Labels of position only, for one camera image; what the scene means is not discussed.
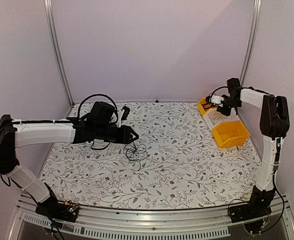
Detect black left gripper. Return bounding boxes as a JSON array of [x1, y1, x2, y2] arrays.
[[95, 124, 140, 145]]

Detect black cable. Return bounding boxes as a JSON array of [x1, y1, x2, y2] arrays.
[[201, 99, 217, 111]]

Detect thin black cables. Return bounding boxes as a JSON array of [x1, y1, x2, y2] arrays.
[[124, 141, 149, 172]]

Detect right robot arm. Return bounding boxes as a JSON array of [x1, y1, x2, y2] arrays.
[[210, 78, 290, 198]]

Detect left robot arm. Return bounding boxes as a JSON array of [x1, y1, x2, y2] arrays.
[[0, 99, 139, 217]]

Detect white translucent plastic bin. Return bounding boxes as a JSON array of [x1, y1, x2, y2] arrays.
[[203, 109, 240, 130]]

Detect far yellow plastic bin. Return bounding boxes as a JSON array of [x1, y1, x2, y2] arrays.
[[196, 97, 217, 117]]

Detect yellow plastic bin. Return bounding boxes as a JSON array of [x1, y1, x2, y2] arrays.
[[196, 97, 217, 117], [211, 120, 251, 149]]

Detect near yellow plastic bin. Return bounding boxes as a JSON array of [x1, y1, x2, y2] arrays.
[[211, 120, 251, 149]]

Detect floral patterned table mat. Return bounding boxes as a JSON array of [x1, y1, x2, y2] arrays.
[[39, 102, 261, 210]]

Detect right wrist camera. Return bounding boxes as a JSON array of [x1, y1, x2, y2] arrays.
[[205, 95, 225, 106]]

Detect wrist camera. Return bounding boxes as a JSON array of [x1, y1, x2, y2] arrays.
[[205, 95, 225, 106], [116, 106, 130, 128]]

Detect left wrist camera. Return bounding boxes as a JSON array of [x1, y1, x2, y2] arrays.
[[116, 106, 130, 128]]

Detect front aluminium rail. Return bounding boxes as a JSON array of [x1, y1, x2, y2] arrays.
[[8, 194, 294, 240]]

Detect right aluminium frame post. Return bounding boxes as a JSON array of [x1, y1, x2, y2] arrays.
[[239, 0, 262, 87]]

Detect aluminium frame post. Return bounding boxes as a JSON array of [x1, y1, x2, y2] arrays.
[[43, 0, 75, 107], [239, 0, 262, 87]]

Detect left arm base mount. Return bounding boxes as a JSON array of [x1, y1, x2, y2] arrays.
[[35, 191, 80, 223]]

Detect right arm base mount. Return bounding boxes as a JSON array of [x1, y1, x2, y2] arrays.
[[227, 186, 276, 235]]

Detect left aluminium frame post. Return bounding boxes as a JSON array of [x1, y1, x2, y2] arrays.
[[43, 0, 75, 107]]

